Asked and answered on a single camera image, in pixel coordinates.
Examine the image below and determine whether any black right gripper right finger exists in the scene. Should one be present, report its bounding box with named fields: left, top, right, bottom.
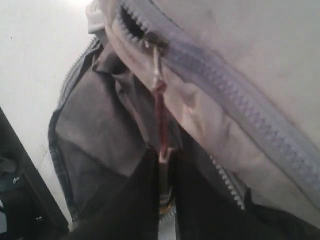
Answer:
left=174, top=150, right=320, bottom=240

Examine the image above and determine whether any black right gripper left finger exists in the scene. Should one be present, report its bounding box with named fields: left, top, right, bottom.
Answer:
left=64, top=148, right=160, bottom=240

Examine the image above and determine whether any white and grey backpack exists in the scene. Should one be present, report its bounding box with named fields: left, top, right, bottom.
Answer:
left=48, top=0, right=320, bottom=240

